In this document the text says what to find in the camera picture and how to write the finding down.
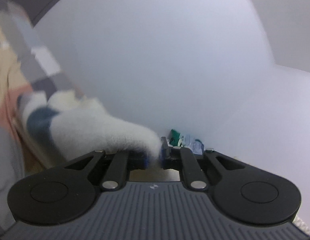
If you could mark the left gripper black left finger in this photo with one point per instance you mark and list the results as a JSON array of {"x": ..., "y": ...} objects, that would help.
[{"x": 67, "y": 191}]

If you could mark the cream blue striped fluffy sweater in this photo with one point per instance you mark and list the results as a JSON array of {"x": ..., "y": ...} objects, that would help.
[{"x": 67, "y": 127}]

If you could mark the pile of clothes green shirt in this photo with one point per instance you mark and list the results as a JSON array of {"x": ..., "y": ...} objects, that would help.
[{"x": 177, "y": 139}]

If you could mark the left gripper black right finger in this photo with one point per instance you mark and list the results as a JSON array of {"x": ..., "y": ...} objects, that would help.
[{"x": 239, "y": 190}]

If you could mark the patchwork pastel bed quilt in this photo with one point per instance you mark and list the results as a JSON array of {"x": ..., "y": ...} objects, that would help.
[{"x": 26, "y": 65}]

